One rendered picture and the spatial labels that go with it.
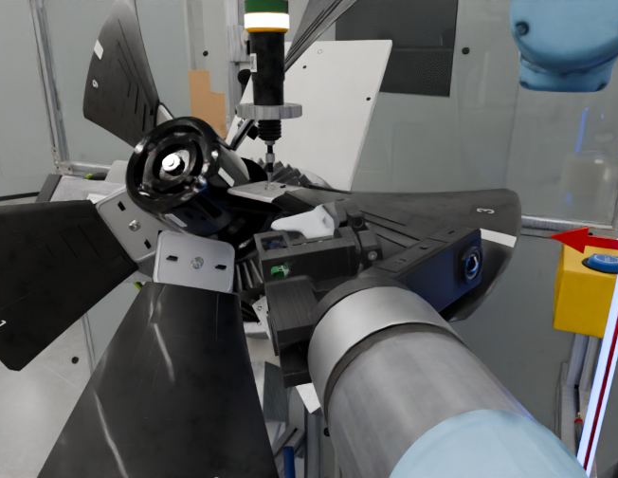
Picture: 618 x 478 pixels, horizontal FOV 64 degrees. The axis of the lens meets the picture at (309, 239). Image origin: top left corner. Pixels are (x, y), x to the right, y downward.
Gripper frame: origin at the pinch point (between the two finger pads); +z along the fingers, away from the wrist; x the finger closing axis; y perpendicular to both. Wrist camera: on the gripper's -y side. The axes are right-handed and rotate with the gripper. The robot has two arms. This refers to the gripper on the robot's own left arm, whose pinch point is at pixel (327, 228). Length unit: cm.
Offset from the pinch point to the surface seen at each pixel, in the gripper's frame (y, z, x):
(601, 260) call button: -37.5, 9.3, 13.8
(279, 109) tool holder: 2.2, 7.9, -10.3
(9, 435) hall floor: 104, 129, 108
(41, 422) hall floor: 94, 134, 109
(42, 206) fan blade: 30.8, 20.9, -1.2
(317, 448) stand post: -1, 42, 65
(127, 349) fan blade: 20.6, 2.7, 10.1
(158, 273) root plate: 17.1, 8.4, 5.0
